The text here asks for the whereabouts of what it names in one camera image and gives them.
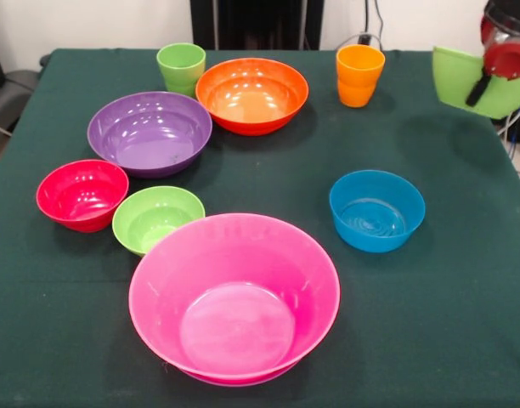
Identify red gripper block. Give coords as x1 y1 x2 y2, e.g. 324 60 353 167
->
465 15 520 108

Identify large green plastic bowl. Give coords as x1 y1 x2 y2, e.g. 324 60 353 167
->
432 45 520 120

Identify blue plastic bowl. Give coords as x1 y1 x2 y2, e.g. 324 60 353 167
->
329 169 427 254

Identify orange plastic bowl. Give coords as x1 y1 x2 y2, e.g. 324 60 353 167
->
195 58 310 138

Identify green plastic cup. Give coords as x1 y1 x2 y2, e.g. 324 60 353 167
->
155 42 207 99

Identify pink plastic bowl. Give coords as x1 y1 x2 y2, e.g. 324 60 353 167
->
128 212 342 387

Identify purple plastic bowl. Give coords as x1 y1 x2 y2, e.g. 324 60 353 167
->
87 91 213 179

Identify small green plastic bowl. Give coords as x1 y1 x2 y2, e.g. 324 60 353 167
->
111 185 206 258

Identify red plastic bowl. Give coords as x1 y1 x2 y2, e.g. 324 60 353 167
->
35 159 130 234

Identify orange plastic cup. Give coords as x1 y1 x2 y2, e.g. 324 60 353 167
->
335 44 387 109

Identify black cabinet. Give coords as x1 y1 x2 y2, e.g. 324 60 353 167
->
189 0 325 51

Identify black chair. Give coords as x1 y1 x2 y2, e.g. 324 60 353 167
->
0 29 52 137

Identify dark green tablecloth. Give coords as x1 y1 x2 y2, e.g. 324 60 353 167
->
0 48 520 408

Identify blue and white cables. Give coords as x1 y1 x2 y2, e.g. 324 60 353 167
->
497 99 520 145

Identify black wall plug cable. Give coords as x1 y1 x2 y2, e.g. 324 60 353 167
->
358 0 387 50

